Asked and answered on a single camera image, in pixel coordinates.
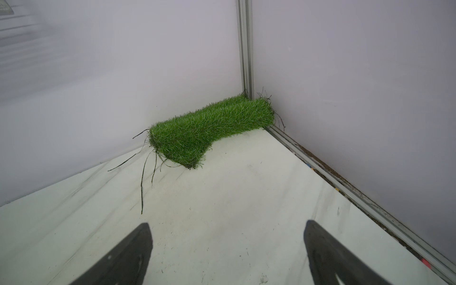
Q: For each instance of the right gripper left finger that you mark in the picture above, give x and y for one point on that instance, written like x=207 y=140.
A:
x=125 y=264

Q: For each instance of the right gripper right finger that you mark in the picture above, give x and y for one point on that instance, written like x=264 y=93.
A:
x=331 y=263

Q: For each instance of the green artificial grass mat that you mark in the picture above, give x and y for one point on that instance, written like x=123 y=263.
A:
x=186 y=138

